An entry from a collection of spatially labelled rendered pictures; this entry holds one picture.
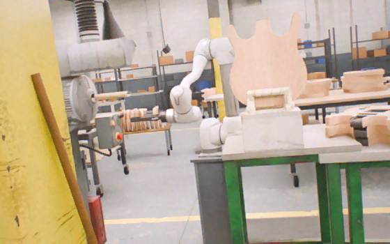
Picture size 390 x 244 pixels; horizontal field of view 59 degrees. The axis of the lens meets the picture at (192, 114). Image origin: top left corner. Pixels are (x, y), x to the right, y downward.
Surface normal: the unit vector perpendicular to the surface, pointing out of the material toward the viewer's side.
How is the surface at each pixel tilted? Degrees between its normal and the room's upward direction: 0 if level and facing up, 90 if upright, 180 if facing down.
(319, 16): 90
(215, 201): 90
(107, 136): 90
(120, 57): 90
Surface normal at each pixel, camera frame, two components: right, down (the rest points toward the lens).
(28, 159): 0.98, -0.09
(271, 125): -0.18, 0.14
